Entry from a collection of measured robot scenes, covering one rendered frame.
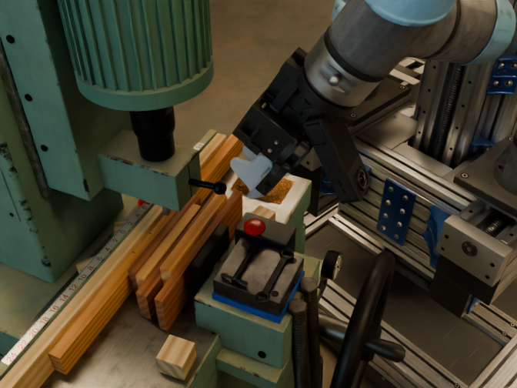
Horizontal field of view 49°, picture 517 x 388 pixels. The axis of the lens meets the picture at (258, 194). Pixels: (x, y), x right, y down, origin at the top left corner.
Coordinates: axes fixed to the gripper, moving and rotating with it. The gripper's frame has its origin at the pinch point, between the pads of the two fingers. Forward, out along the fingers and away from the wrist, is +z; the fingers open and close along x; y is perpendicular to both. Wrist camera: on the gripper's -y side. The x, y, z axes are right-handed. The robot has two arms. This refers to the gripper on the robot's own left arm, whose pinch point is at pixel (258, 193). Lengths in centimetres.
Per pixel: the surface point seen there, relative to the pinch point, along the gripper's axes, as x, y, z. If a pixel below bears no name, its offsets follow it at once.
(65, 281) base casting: 5.5, 15.5, 42.3
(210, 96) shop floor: -172, 40, 145
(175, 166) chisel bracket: -2.0, 11.2, 8.4
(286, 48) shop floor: -238, 28, 136
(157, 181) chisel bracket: 0.0, 12.0, 11.1
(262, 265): 3.9, -6.6, 6.2
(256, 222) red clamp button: -0.8, -2.5, 5.6
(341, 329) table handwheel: -3.7, -24.2, 15.8
